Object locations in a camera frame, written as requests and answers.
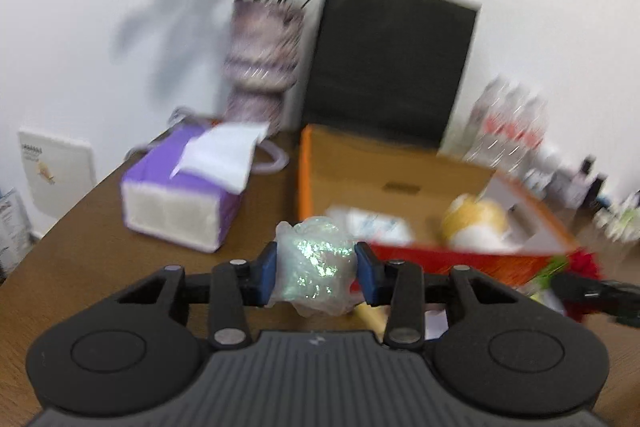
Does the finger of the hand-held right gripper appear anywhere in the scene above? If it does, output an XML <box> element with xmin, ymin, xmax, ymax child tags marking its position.
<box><xmin>550</xmin><ymin>272</ymin><xmax>640</xmax><ymax>327</ymax></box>

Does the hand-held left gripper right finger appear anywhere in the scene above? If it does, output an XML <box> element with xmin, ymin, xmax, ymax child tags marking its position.
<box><xmin>354</xmin><ymin>242</ymin><xmax>532</xmax><ymax>350</ymax></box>

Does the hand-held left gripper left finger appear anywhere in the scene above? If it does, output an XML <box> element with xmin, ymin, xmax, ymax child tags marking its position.
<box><xmin>116</xmin><ymin>242</ymin><xmax>278</xmax><ymax>350</ymax></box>

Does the red flower decoration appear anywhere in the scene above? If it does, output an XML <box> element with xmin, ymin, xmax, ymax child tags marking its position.
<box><xmin>565</xmin><ymin>247</ymin><xmax>605</xmax><ymax>324</ymax></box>

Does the iridescent plastic bag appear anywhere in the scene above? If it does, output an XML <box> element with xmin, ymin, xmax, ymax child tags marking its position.
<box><xmin>272</xmin><ymin>217</ymin><xmax>361</xmax><ymax>319</ymax></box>

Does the orange cardboard box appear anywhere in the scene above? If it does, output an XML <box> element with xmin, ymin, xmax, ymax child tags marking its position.
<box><xmin>297</xmin><ymin>124</ymin><xmax>583</xmax><ymax>303</ymax></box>

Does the white printed packet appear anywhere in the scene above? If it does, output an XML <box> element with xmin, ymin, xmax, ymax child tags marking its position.
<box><xmin>325</xmin><ymin>206</ymin><xmax>416</xmax><ymax>246</ymax></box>

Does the group of small white bottles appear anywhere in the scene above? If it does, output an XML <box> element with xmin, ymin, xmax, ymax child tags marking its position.
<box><xmin>595</xmin><ymin>191</ymin><xmax>640</xmax><ymax>244</ymax></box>

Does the tall black bottle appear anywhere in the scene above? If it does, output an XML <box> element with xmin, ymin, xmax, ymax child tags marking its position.
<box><xmin>580</xmin><ymin>156</ymin><xmax>609</xmax><ymax>208</ymax></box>

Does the purple tissue box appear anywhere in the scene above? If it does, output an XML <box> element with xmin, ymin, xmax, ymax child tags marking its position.
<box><xmin>120</xmin><ymin>122</ymin><xmax>271</xmax><ymax>254</ymax></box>

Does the yellow white ball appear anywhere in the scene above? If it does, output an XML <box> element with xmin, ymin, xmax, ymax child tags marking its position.
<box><xmin>440</xmin><ymin>194</ymin><xmax>512</xmax><ymax>251</ymax></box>

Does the pack of water bottles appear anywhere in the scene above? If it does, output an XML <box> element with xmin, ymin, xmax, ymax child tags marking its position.
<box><xmin>462</xmin><ymin>77</ymin><xmax>551</xmax><ymax>175</ymax></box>

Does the black paper shopping bag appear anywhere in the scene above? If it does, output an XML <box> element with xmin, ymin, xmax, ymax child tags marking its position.
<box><xmin>300</xmin><ymin>0</ymin><xmax>483</xmax><ymax>152</ymax></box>

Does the mottled purple ceramic vase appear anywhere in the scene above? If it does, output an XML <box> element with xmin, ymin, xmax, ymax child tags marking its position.
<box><xmin>222</xmin><ymin>1</ymin><xmax>306</xmax><ymax>138</ymax></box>

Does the white board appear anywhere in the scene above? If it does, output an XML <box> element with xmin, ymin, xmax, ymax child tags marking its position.
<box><xmin>17</xmin><ymin>127</ymin><xmax>98</xmax><ymax>219</ymax></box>

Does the blue white printed carton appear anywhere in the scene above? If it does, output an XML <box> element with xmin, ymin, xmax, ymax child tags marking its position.
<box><xmin>0</xmin><ymin>187</ymin><xmax>34</xmax><ymax>279</ymax></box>

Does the lavender power cable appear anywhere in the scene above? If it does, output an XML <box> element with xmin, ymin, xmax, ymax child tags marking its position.
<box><xmin>129</xmin><ymin>106</ymin><xmax>292</xmax><ymax>176</ymax></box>

